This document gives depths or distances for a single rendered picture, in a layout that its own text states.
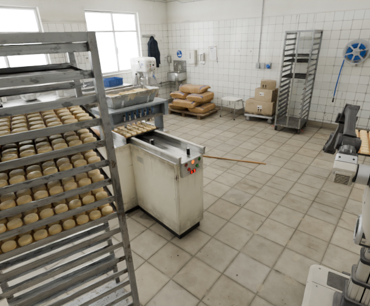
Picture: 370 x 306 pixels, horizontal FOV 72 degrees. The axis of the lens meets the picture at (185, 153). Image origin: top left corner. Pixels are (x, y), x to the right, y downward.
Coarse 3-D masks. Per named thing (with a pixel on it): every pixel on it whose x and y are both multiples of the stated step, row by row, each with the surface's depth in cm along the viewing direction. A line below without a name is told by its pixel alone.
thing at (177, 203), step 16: (160, 144) 248; (176, 144) 247; (144, 160) 244; (160, 160) 224; (144, 176) 254; (160, 176) 232; (176, 176) 214; (192, 176) 229; (144, 192) 265; (160, 192) 241; (176, 192) 222; (192, 192) 236; (144, 208) 277; (160, 208) 251; (176, 208) 229; (192, 208) 243; (160, 224) 268; (176, 224) 238; (192, 224) 250
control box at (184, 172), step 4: (196, 156) 222; (200, 156) 224; (184, 160) 215; (188, 160) 215; (196, 160) 221; (200, 160) 226; (184, 164) 212; (188, 164) 215; (192, 164) 219; (196, 164) 222; (200, 164) 227; (180, 168) 214; (184, 168) 214; (192, 168) 221; (196, 168) 224; (200, 168) 229; (184, 172) 215; (188, 172) 219; (192, 172) 222; (184, 176) 217
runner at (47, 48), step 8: (0, 48) 76; (8, 48) 77; (16, 48) 78; (24, 48) 79; (32, 48) 80; (40, 48) 81; (48, 48) 82; (56, 48) 84; (64, 48) 85; (72, 48) 86; (80, 48) 87; (0, 56) 77
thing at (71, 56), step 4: (68, 56) 124; (72, 56) 124; (72, 60) 124; (76, 80) 128; (76, 88) 130; (80, 88) 131; (76, 92) 130; (80, 92) 131; (76, 96) 131; (80, 96) 132; (108, 240) 172; (108, 244) 173; (112, 252) 177; (116, 268) 184; (116, 280) 188
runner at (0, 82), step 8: (64, 72) 87; (72, 72) 89; (80, 72) 90; (88, 72) 91; (0, 80) 79; (8, 80) 80; (16, 80) 81; (24, 80) 82; (32, 80) 83; (40, 80) 84; (48, 80) 86; (56, 80) 87; (64, 80) 88
